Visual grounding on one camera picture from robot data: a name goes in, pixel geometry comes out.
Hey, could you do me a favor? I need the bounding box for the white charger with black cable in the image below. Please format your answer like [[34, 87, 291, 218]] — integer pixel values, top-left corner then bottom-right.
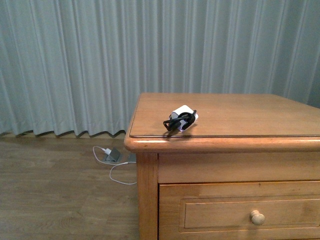
[[163, 105, 199, 132]]

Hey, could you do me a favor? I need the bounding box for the light wooden drawer knob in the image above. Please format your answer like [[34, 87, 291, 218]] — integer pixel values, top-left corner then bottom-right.
[[250, 210, 266, 226]]

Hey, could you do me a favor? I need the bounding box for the wooden top drawer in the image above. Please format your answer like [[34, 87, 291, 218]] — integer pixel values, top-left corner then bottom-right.
[[158, 181, 320, 240]]

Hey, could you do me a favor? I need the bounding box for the grey floor socket box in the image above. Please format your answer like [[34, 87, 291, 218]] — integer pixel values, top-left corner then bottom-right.
[[102, 147, 121, 164]]

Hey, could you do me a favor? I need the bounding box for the wooden nightstand cabinet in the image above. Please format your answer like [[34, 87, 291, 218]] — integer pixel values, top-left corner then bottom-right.
[[124, 93, 320, 240]]

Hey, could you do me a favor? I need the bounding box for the pale green pleated curtain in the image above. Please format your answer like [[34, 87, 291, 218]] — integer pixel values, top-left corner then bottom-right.
[[0, 0, 320, 135]]

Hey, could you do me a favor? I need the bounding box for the white wall charger on floor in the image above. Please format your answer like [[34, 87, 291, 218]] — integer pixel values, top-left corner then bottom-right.
[[102, 148, 112, 155]]

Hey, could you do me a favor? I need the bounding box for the white charging cable on floor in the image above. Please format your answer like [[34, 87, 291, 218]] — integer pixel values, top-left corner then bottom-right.
[[92, 145, 138, 186]]

